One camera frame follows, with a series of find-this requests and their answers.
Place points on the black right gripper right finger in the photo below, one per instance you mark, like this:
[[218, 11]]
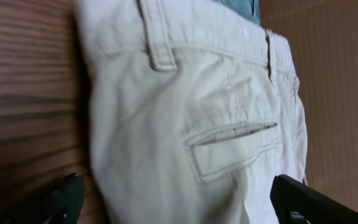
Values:
[[295, 202]]

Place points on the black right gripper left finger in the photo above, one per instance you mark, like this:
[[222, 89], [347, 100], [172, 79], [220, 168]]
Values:
[[59, 203]]

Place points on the beige cotton shorts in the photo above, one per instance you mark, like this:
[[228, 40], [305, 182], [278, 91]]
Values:
[[194, 111]]

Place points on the blue denim jeans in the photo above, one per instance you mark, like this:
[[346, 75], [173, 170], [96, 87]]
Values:
[[248, 9]]

